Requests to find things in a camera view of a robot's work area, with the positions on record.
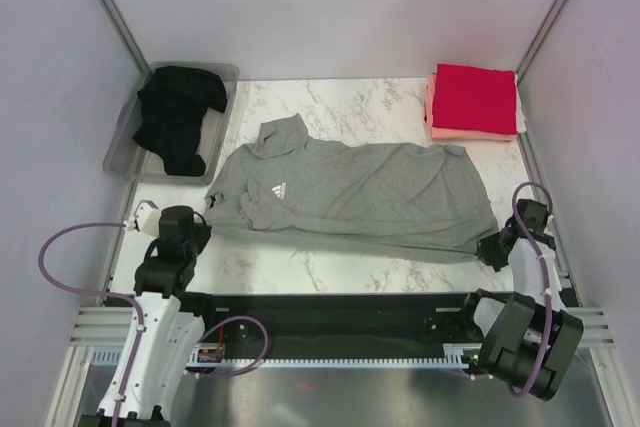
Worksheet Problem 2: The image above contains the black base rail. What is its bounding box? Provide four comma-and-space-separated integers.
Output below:
182, 293, 483, 359

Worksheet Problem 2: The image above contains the clear plastic bin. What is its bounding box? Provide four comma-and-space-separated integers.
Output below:
103, 61, 240, 186

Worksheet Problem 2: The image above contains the pink folded t shirt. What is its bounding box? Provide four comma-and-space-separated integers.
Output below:
424, 73, 526, 142

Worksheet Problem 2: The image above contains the left aluminium frame post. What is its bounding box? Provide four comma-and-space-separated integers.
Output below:
98, 0, 150, 75

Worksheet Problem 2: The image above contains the right aluminium frame post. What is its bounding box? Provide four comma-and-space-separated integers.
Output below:
516, 0, 570, 81

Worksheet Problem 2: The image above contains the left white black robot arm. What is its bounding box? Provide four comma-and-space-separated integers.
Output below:
78, 203, 220, 426

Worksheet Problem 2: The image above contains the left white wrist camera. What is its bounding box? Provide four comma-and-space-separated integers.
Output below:
125, 200, 161, 237

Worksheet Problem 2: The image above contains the aluminium frame post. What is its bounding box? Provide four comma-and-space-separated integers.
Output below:
98, 0, 150, 75
516, 0, 570, 81

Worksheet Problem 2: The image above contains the red folded t shirt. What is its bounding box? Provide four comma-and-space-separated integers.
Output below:
432, 63, 517, 134

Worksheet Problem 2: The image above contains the black t shirt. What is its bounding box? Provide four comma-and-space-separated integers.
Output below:
133, 65, 228, 177

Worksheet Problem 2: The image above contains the grey t shirt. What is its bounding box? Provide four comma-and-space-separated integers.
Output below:
204, 115, 498, 263

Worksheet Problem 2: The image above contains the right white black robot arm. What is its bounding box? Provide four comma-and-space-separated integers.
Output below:
457, 199, 584, 401

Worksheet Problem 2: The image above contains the white slotted cable duct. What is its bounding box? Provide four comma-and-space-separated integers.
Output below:
89, 344, 501, 368

